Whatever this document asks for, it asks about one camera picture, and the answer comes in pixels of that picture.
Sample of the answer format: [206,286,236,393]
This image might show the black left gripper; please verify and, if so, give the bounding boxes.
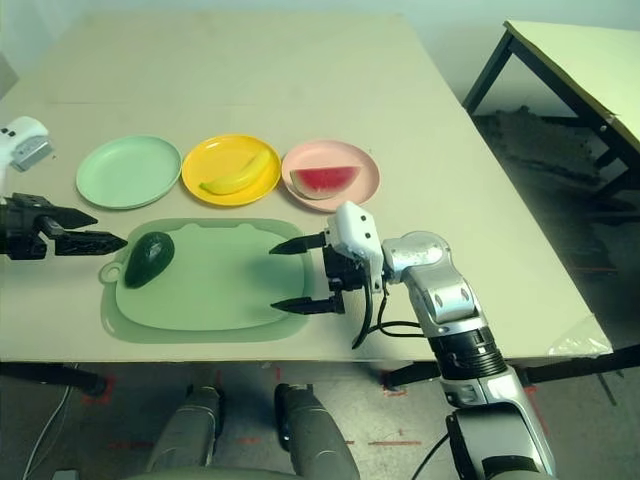
[0,193,130,261]

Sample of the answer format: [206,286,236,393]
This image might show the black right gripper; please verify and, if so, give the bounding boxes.
[268,227,374,317]

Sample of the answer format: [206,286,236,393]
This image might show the dark green avocado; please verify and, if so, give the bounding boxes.
[123,231,176,289]

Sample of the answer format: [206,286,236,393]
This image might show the red watermelon slice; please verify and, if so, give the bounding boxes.
[289,166,364,200]

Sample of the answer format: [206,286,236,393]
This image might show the yellow banana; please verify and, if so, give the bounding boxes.
[198,148,274,196]

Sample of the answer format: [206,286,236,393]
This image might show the mint green plate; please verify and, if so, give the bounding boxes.
[75,134,183,210]

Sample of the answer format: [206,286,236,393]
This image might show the green cutting board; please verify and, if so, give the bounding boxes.
[99,217,317,345]

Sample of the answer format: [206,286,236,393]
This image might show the pink plate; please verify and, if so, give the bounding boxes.
[281,140,381,213]

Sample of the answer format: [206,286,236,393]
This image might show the yellow plate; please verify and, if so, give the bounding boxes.
[181,133,282,207]

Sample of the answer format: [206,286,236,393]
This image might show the grey right robot leg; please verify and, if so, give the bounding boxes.
[274,383,361,480]

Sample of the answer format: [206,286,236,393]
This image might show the grey robot leg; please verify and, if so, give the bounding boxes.
[274,383,361,480]
[147,383,226,471]

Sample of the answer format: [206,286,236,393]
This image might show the grey left robot leg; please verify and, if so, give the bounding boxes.
[147,383,226,471]

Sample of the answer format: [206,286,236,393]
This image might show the grey robot torso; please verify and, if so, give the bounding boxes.
[124,462,301,480]

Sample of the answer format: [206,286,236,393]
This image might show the dark floor rug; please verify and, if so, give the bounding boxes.
[472,104,640,221]

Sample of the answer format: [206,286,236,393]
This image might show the clear plastic bag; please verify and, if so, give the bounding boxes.
[548,314,615,359]

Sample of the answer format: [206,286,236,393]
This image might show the black framed side table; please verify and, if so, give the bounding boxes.
[462,19,640,201]

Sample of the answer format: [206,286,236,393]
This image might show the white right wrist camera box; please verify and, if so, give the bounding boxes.
[327,201,385,291]

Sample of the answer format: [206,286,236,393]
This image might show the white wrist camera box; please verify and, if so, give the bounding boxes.
[327,201,385,291]
[0,116,54,174]

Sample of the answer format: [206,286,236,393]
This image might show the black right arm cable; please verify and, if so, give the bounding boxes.
[351,272,451,480]

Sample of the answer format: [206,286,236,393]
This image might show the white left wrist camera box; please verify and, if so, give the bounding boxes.
[0,116,54,174]

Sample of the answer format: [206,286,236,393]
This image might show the white floor cable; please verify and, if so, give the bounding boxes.
[29,384,71,480]

